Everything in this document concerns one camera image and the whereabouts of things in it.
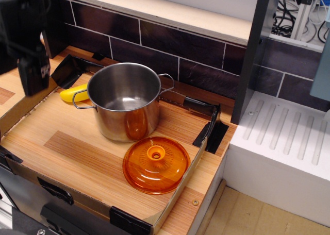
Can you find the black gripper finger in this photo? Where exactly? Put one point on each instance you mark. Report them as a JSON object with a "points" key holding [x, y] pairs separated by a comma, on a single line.
{"points": [[34, 73]]}

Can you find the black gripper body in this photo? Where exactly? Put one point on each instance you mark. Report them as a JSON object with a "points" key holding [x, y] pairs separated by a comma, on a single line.
{"points": [[20, 42]]}

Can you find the stainless steel pot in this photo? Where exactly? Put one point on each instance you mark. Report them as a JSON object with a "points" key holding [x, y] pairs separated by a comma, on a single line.
{"points": [[125, 99]]}

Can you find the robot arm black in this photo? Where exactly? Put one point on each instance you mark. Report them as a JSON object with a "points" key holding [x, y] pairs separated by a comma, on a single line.
{"points": [[26, 6]]}

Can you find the cardboard fence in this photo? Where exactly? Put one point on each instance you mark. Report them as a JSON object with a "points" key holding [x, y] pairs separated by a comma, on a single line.
{"points": [[59, 169]]}

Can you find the yellow plastic banana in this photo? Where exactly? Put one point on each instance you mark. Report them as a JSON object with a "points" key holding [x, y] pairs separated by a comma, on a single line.
{"points": [[78, 93]]}

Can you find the orange glass lid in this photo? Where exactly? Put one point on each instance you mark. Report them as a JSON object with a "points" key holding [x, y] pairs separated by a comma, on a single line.
{"points": [[155, 165]]}

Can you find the wooden shelf with dark posts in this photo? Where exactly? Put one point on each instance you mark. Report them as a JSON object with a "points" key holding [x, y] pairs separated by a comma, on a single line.
{"points": [[199, 48]]}

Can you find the brass screw grommet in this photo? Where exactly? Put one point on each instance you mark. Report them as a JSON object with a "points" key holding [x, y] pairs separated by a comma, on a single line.
{"points": [[195, 202]]}

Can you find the white drainboard sink unit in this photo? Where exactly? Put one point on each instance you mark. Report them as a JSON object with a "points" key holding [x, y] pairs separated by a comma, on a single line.
{"points": [[279, 154]]}

